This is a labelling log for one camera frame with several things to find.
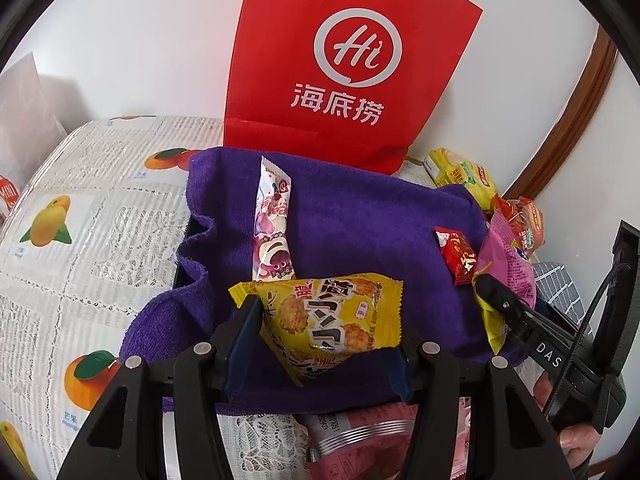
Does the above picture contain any red paper bag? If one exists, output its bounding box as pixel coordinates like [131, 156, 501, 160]
[222, 0, 485, 176]

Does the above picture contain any yellow rice cracker packet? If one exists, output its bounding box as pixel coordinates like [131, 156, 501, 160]
[228, 272, 405, 387]

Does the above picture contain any brown wooden door frame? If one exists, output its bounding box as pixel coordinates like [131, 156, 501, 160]
[500, 25, 619, 202]

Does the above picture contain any yellow chips bag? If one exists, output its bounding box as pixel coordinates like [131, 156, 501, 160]
[424, 147, 500, 211]

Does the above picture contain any fruit print tablecloth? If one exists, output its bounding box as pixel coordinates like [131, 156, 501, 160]
[0, 115, 501, 480]

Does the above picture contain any purple towel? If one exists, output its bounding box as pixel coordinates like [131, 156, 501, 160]
[119, 146, 523, 416]

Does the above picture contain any white pink lychee packet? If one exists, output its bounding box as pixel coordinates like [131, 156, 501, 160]
[300, 400, 473, 480]

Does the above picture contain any long pink bear packet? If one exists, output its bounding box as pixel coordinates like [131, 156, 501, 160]
[251, 156, 297, 283]

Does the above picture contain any grey checked cloth pink star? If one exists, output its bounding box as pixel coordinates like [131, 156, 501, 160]
[530, 260, 597, 341]

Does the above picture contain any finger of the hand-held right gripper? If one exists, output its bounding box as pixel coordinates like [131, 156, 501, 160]
[474, 275, 547, 344]
[536, 302, 582, 333]

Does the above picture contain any small red snack packet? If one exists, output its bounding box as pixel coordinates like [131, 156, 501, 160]
[434, 226, 478, 287]

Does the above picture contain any orange chips bag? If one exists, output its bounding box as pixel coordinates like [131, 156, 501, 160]
[487, 194, 547, 261]

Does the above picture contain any magenta snack packet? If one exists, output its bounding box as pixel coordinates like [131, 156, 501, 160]
[472, 208, 539, 356]

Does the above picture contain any person's right hand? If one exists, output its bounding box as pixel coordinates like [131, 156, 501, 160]
[532, 374, 601, 467]

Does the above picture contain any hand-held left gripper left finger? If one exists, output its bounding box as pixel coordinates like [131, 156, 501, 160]
[57, 295, 264, 480]

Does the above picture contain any black cable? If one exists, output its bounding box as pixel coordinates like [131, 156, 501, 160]
[545, 260, 633, 416]

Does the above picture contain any white paper bag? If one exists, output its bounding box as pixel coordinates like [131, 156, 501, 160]
[0, 52, 69, 217]

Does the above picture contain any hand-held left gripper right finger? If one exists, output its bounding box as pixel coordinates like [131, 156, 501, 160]
[388, 329, 576, 480]

